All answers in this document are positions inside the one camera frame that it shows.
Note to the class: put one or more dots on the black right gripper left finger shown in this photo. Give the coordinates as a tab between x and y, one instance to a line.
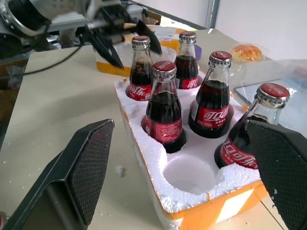
79	172

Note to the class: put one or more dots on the bread bun in plastic wrap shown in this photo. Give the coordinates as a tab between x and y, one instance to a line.
245	52

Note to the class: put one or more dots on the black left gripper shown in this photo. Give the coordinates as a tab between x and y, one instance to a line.
112	19

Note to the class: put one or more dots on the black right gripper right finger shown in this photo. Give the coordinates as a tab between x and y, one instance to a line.
285	172

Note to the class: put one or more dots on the white foam box orange tape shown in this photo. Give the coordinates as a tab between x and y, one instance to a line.
168	36

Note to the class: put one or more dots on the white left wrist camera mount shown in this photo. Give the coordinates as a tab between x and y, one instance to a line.
69	20

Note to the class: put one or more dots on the glass cola bottle red label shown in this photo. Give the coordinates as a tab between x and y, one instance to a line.
141	76
185	69
236	148
210	112
164	119

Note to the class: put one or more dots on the white foam crate orange tape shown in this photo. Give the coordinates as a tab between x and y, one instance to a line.
153	153

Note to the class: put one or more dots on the brown cardboard box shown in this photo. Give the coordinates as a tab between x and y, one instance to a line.
153	16

